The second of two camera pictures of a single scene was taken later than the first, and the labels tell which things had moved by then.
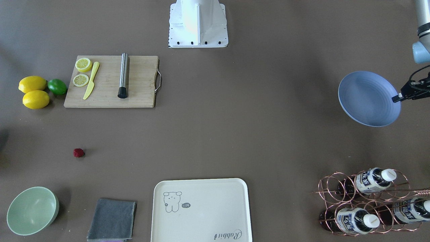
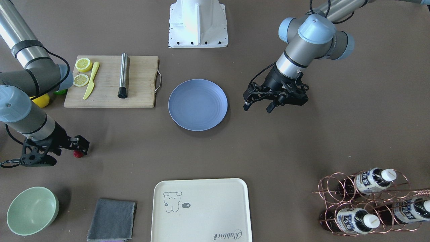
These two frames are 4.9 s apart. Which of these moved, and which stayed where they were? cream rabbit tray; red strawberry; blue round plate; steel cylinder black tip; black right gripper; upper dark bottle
Moved: black right gripper; blue round plate
Stayed: steel cylinder black tip; cream rabbit tray; upper dark bottle; red strawberry
